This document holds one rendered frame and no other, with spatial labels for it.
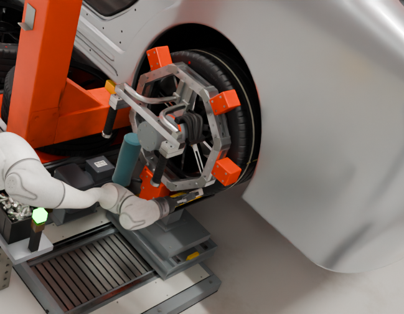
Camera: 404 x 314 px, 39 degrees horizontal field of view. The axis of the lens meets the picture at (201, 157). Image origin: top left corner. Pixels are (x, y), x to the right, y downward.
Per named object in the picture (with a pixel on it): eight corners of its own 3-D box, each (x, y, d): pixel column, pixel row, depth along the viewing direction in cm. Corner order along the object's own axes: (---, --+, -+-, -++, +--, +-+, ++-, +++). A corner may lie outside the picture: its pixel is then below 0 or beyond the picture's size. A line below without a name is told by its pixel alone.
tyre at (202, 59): (214, 205, 286) (302, 142, 240) (180, 219, 269) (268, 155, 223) (154, 96, 298) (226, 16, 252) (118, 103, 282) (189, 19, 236)
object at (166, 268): (212, 256, 305) (218, 244, 299) (164, 281, 280) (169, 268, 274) (155, 198, 328) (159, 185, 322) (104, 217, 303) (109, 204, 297)
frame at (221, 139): (203, 210, 254) (246, 111, 224) (193, 214, 249) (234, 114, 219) (130, 139, 279) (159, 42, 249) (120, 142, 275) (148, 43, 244)
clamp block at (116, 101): (131, 106, 242) (134, 96, 239) (114, 110, 236) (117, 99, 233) (124, 100, 244) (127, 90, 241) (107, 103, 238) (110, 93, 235)
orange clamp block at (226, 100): (226, 113, 233) (241, 104, 226) (213, 116, 227) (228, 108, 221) (220, 96, 233) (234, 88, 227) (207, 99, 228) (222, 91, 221)
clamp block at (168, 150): (182, 154, 226) (186, 143, 223) (166, 159, 220) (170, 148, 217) (174, 146, 229) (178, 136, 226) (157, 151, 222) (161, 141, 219)
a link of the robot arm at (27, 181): (71, 189, 188) (54, 164, 195) (28, 179, 173) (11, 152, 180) (49, 218, 190) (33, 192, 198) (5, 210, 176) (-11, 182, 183)
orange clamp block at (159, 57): (173, 65, 248) (168, 45, 247) (160, 67, 242) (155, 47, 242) (163, 69, 253) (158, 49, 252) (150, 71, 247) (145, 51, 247)
